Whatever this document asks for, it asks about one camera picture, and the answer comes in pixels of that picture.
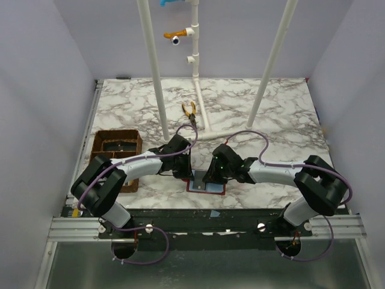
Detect red leather card holder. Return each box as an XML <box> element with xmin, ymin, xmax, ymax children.
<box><xmin>182</xmin><ymin>170</ymin><xmax>226</xmax><ymax>196</ymax></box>

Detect black chip card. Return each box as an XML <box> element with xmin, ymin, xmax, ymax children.
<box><xmin>192</xmin><ymin>170</ymin><xmax>206</xmax><ymax>191</ymax></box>

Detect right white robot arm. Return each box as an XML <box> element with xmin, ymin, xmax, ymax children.
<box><xmin>202</xmin><ymin>144</ymin><xmax>351</xmax><ymax>231</ymax></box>

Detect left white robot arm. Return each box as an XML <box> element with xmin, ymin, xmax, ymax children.
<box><xmin>70</xmin><ymin>134</ymin><xmax>192</xmax><ymax>228</ymax></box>

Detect brown wicker basket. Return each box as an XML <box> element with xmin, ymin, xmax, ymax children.
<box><xmin>89</xmin><ymin>129</ymin><xmax>143</xmax><ymax>194</ymax></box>

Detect blue hook on pipe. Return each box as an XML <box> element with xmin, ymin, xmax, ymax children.
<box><xmin>159</xmin><ymin>0</ymin><xmax>185</xmax><ymax>7</ymax></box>

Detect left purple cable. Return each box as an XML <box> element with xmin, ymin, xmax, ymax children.
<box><xmin>76</xmin><ymin>123</ymin><xmax>199</xmax><ymax>266</ymax></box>

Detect purple cable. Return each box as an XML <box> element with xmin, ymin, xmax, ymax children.
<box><xmin>76</xmin><ymin>123</ymin><xmax>199</xmax><ymax>266</ymax></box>
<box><xmin>225</xmin><ymin>130</ymin><xmax>353</xmax><ymax>262</ymax></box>

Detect yellow handled pliers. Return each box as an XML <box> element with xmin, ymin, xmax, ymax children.
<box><xmin>182</xmin><ymin>101</ymin><xmax>197</xmax><ymax>129</ymax></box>

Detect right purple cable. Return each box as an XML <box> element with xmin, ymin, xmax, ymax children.
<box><xmin>225</xmin><ymin>130</ymin><xmax>353</xmax><ymax>262</ymax></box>

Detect aluminium frame rail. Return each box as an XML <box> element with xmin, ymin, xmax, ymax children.
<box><xmin>48</xmin><ymin>215</ymin><xmax>367</xmax><ymax>243</ymax></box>

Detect white PVC pipe frame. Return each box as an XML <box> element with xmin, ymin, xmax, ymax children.
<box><xmin>137</xmin><ymin>1</ymin><xmax>298</xmax><ymax>140</ymax></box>

